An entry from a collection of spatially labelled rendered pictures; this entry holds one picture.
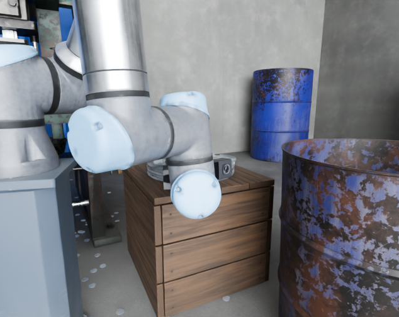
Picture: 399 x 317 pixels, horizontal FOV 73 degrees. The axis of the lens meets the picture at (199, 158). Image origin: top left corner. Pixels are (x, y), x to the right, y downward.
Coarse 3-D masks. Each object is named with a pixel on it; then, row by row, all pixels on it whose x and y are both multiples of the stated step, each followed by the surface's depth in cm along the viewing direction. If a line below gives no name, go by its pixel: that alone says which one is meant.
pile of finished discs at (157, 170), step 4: (148, 164) 86; (152, 164) 89; (156, 164) 89; (232, 164) 89; (148, 168) 88; (152, 168) 82; (156, 168) 84; (160, 168) 84; (232, 168) 86; (148, 172) 87; (152, 172) 82; (156, 172) 81; (160, 172) 82; (232, 172) 89; (152, 176) 83; (156, 176) 81; (160, 176) 80; (160, 180) 80; (220, 180) 80
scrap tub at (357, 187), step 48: (288, 144) 68; (336, 144) 76; (384, 144) 73; (288, 192) 56; (336, 192) 45; (384, 192) 40; (288, 240) 58; (336, 240) 46; (384, 240) 41; (288, 288) 59; (336, 288) 48; (384, 288) 43
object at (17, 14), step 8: (0, 0) 98; (8, 0) 99; (16, 0) 100; (24, 0) 103; (0, 8) 98; (8, 8) 99; (16, 8) 100; (24, 8) 104; (0, 16) 101; (8, 16) 102; (16, 16) 102; (24, 16) 104
